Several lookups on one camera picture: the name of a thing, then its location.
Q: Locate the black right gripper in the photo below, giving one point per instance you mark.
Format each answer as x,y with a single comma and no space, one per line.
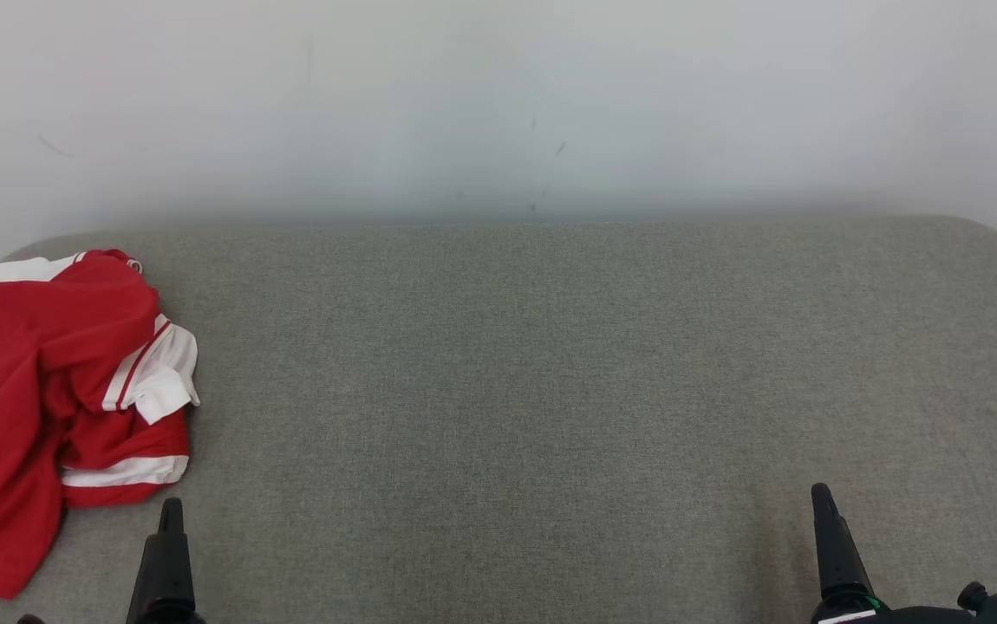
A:
906,617

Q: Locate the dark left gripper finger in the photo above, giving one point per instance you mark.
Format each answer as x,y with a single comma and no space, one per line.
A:
165,581

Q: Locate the red shorts white stripe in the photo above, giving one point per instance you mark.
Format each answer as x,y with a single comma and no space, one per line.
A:
130,438

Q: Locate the red jersey shirt white sleeves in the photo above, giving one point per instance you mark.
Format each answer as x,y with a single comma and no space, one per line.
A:
4,390

